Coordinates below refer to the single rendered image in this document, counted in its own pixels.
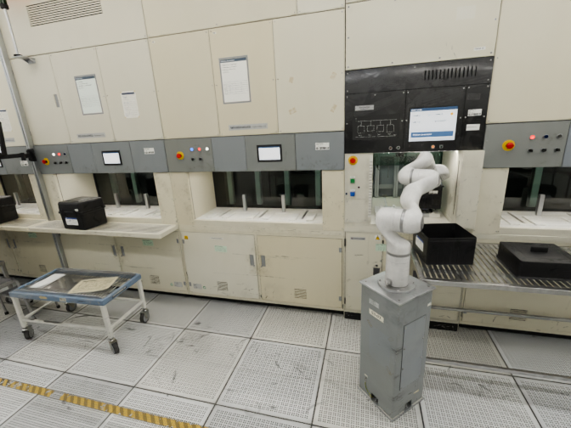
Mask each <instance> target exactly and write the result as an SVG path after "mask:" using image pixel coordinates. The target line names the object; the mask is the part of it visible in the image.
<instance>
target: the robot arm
mask: <svg viewBox="0 0 571 428"><path fill-rule="evenodd" d="M449 176H450V174H449V169H448V168H447V167H446V166H444V165H440V164H438V165H435V161H434V159H433V156H432V154H431V153H430V152H427V151H424V152H421V153H420V154H419V155H418V157H417V159H416V160H415V161H413V162H411V163H410V164H408V165H407V166H405V167H403V168H402V169H401V170H400V171H399V174H398V181H399V182H400V183H401V184H403V185H407V186H406V187H405V188H404V190H403V192H402V194H401V196H400V205H401V206H402V207H403V209H399V208H392V207H384V208H381V209H380V210H379V211H378V212H377V213H376V218H375V222H376V226H377V228H378V229H379V231H380V232H381V234H382V235H383V237H384V238H385V240H386V242H387V253H386V270H385V275H382V276H381V277H380V278H379V279H378V284H379V285H380V286H381V287H382V288H383V289H384V290H388V291H391V292H394V293H408V292H411V291H412V290H414V289H415V287H416V284H415V282H414V281H413V280H412V279H410V278H409V273H410V250H411V245H410V242H409V241H408V240H407V239H405V238H403V237H402V236H400V235H399V234H398V233H397V232H400V233H406V234H417V233H419V232H421V231H422V229H423V226H424V218H423V215H422V212H421V209H420V207H419V201H420V199H421V196H422V195H423V194H425V193H427V192H429V191H432V190H433V189H435V188H437V187H438V186H439V185H440V184H441V182H443V181H444V180H446V179H448V178H449Z"/></svg>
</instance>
